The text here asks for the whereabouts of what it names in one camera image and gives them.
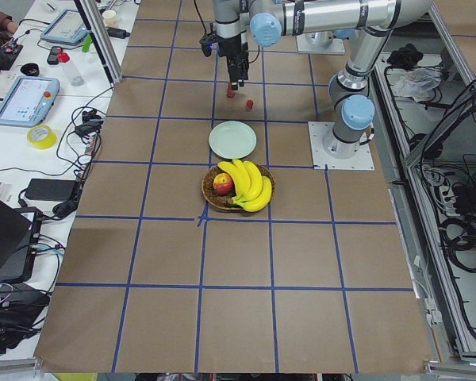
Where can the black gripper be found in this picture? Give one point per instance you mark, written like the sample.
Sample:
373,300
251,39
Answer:
231,47

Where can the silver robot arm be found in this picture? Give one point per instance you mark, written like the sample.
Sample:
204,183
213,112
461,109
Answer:
268,21

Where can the pale green plate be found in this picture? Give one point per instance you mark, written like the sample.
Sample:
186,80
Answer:
232,140

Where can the red yellow apple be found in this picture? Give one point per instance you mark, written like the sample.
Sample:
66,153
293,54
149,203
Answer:
223,184

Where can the yellow banana bunch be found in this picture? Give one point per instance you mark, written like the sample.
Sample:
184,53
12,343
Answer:
253,191

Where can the woven brown basket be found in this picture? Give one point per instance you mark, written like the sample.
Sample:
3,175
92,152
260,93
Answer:
223,202

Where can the white paper cup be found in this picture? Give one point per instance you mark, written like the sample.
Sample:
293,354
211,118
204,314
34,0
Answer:
110,18

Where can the green marker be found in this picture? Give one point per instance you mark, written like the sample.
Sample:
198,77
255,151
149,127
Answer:
87,43

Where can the clear bottle red cap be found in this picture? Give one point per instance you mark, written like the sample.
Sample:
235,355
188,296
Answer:
73,74

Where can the blue teach pendant far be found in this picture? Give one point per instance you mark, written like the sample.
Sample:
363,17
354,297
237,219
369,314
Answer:
67,28

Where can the blue teach pendant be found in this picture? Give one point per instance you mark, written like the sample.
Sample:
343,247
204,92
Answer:
67,28
28,101

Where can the white crumpled cloth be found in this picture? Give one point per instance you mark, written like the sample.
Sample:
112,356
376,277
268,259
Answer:
419,84

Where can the black remote phone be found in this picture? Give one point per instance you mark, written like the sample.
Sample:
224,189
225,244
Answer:
52,59

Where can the yellow tape roll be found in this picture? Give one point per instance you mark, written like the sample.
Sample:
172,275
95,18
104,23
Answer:
41,137

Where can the blue teach pendant near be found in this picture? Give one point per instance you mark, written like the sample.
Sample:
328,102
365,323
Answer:
28,101

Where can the black power adapter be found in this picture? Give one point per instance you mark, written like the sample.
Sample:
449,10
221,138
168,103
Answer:
50,189

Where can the black laptop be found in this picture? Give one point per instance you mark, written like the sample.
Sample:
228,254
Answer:
19,233

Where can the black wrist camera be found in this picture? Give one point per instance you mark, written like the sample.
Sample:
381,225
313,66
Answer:
207,41

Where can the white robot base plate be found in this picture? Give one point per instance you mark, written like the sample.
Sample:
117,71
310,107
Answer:
357,158

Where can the aluminium frame post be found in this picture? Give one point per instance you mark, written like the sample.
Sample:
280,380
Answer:
95,26

